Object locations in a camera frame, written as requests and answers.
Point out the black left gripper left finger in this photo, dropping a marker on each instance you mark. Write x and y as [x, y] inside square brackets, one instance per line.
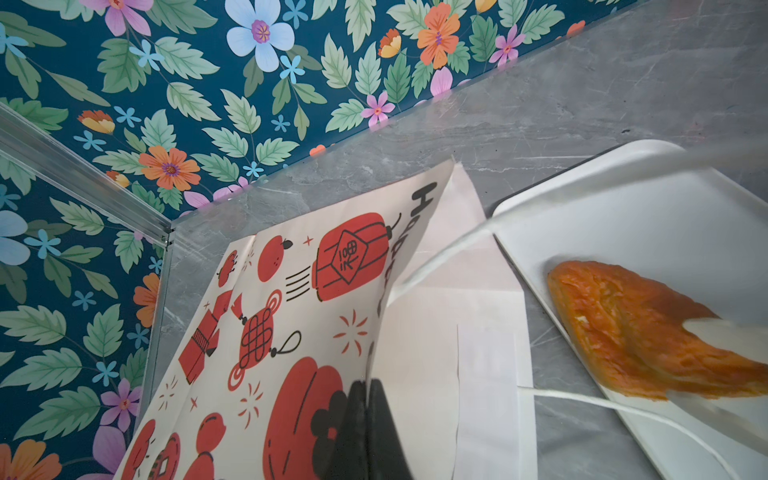
[349, 459]

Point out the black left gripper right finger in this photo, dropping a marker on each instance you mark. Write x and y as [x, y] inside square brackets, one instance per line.
[385, 455]

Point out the red white paper bag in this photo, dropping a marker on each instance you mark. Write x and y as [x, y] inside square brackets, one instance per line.
[299, 314]

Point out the orange triangular pastry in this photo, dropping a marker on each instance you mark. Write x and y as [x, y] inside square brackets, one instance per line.
[625, 327]

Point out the white rectangular tray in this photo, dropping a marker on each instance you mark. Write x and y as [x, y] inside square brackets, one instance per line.
[697, 232]

